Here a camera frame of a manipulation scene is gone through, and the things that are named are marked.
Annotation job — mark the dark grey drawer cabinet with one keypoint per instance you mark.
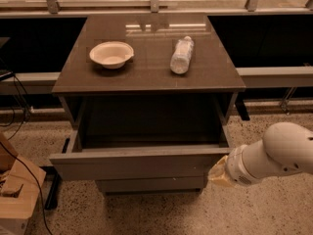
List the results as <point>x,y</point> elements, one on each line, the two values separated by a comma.
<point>145,96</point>

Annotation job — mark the grey top drawer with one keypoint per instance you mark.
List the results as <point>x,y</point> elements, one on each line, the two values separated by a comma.
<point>103,156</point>

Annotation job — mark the white paper bowl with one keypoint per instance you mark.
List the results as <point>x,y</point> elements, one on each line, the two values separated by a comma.
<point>111,55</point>

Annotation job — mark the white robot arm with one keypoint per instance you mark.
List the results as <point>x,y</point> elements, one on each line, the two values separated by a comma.
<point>285,149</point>

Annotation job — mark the clear plastic water bottle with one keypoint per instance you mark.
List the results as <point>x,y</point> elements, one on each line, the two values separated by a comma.
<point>182,55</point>

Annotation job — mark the brown cardboard box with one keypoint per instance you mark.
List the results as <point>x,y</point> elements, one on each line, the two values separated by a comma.
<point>21,180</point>

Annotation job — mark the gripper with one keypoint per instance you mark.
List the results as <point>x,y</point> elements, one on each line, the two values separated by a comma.
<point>237,167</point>

